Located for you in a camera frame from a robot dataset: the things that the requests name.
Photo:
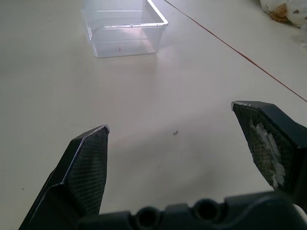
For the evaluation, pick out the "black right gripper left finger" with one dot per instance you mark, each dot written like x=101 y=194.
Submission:
x=81 y=172

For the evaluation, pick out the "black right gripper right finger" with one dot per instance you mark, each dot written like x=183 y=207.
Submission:
x=275 y=143

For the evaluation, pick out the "clear plastic container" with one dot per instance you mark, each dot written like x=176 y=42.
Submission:
x=124 y=28

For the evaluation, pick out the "white crumpled plastic bag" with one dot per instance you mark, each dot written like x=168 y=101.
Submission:
x=285 y=14

